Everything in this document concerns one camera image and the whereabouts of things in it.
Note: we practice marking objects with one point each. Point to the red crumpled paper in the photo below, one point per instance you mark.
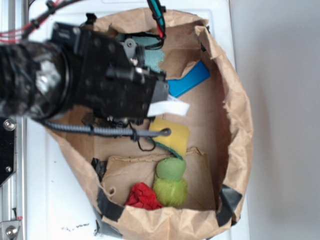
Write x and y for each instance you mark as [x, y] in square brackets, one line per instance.
[142, 196]

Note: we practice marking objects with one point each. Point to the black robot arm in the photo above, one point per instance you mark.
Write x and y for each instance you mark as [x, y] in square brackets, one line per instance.
[32, 81]

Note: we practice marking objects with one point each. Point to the blue rectangular block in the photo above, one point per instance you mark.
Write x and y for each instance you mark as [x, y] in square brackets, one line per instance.
[198, 74]

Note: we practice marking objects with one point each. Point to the yellow sponge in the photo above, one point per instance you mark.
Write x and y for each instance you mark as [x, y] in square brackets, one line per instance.
[176, 142]

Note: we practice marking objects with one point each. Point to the green felt ball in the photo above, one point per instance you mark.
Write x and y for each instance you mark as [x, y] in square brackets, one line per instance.
[171, 168]

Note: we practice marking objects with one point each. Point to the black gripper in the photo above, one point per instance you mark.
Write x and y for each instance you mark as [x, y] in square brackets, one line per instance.
[107, 76]

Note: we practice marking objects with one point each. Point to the brown rock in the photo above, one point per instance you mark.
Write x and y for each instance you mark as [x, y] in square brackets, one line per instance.
[90, 119]

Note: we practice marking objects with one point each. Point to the aluminium frame rail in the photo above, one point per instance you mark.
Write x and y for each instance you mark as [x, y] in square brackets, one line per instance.
[14, 15]

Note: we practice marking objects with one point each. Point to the light blue cloth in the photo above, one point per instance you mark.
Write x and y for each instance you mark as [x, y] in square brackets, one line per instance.
[152, 56]

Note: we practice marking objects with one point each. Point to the brown paper bag tray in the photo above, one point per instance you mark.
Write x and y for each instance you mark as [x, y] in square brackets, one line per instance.
[219, 150]

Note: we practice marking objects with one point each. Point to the lime green fuzzy ball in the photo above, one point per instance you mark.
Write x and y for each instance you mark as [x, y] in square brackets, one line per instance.
[170, 193]

